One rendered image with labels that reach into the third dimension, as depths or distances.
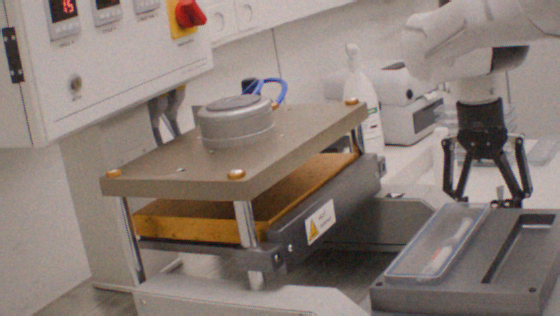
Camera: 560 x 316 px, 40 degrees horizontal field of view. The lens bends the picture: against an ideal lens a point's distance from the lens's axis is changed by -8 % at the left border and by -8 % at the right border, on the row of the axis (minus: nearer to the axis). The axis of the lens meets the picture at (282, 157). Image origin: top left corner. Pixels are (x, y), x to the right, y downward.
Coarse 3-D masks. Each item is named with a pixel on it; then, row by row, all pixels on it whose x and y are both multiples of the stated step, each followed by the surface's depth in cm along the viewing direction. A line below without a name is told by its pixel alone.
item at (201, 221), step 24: (312, 168) 90; (336, 168) 89; (264, 192) 85; (288, 192) 84; (312, 192) 84; (144, 216) 84; (168, 216) 83; (192, 216) 81; (216, 216) 80; (264, 216) 78; (144, 240) 86; (168, 240) 84; (192, 240) 82; (216, 240) 80; (264, 240) 78
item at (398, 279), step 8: (440, 208) 87; (488, 208) 85; (480, 224) 82; (472, 232) 80; (464, 240) 78; (464, 248) 77; (456, 256) 75; (392, 264) 76; (448, 264) 73; (448, 272) 73; (392, 280) 73; (400, 280) 73; (408, 280) 72; (416, 280) 72; (424, 280) 72; (432, 280) 71; (440, 280) 71
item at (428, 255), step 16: (448, 208) 87; (464, 208) 86; (480, 208) 85; (432, 224) 83; (448, 224) 82; (464, 224) 82; (416, 240) 80; (432, 240) 79; (448, 240) 78; (400, 256) 77; (416, 256) 76; (432, 256) 76; (448, 256) 75; (400, 272) 74; (416, 272) 73; (432, 272) 72
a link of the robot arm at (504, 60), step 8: (440, 0) 115; (448, 0) 113; (496, 48) 104; (504, 48) 104; (512, 48) 104; (520, 48) 105; (528, 48) 107; (496, 56) 105; (504, 56) 105; (512, 56) 105; (520, 56) 105; (496, 64) 106; (504, 64) 106; (512, 64) 106; (520, 64) 107; (496, 72) 108
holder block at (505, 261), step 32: (512, 224) 81; (544, 224) 83; (480, 256) 75; (512, 256) 77; (544, 256) 72; (384, 288) 73; (416, 288) 72; (448, 288) 70; (480, 288) 69; (512, 288) 68; (544, 288) 68
